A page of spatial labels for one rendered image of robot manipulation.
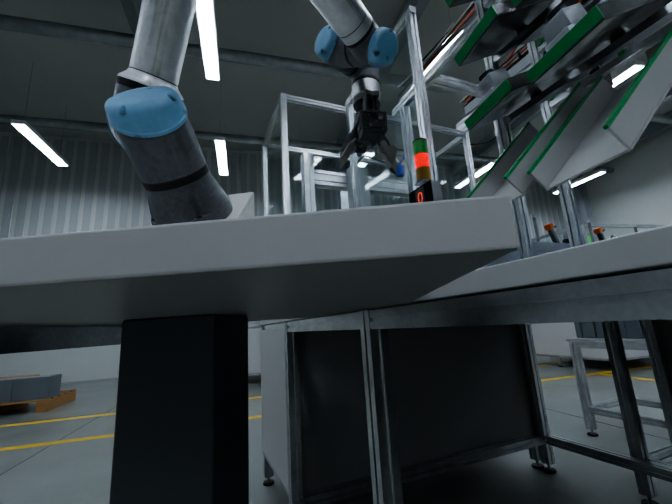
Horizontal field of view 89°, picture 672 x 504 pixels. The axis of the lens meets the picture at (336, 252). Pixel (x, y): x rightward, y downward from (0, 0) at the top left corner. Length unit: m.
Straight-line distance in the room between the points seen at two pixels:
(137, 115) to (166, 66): 0.18
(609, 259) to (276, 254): 0.30
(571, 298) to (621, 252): 0.07
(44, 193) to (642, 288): 10.23
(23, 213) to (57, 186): 0.88
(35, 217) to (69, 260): 9.88
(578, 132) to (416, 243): 0.59
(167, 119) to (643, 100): 0.67
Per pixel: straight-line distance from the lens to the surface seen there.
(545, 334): 6.38
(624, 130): 0.57
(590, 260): 0.40
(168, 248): 0.20
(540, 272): 0.42
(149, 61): 0.79
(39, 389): 5.80
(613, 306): 0.40
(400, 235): 0.18
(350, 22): 0.83
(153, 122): 0.63
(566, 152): 0.70
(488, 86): 0.79
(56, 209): 10.04
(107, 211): 9.67
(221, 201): 0.68
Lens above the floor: 0.80
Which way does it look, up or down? 12 degrees up
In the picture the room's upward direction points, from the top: 4 degrees counter-clockwise
